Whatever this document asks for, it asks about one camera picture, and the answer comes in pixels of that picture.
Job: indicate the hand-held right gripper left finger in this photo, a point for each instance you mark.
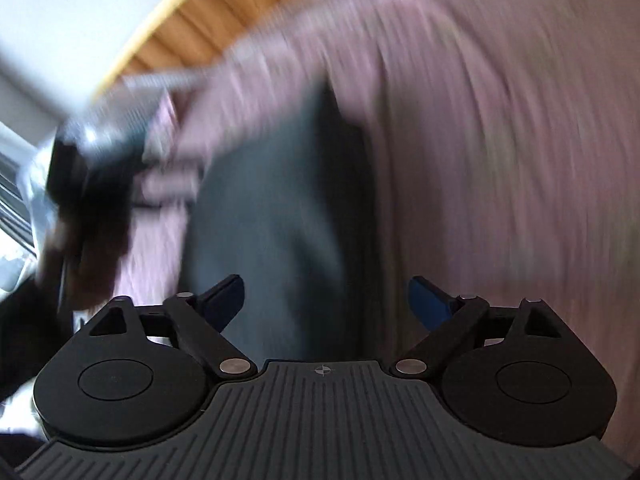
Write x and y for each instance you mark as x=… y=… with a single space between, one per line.
x=227 y=295

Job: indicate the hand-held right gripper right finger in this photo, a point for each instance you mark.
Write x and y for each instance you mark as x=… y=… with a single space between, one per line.
x=429 y=305

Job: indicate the grey sweatpants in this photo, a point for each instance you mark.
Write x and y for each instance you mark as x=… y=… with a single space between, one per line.
x=270 y=200

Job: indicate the person's left hand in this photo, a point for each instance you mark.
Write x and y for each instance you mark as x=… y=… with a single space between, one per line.
x=95 y=275

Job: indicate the white ribbed panel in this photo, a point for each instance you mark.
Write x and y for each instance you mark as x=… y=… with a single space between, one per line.
x=15 y=195

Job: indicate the pink bear printed blanket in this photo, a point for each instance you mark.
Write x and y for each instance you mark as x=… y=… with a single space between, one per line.
x=475 y=135

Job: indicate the wooden headboard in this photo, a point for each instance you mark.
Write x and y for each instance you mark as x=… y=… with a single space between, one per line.
x=200 y=20

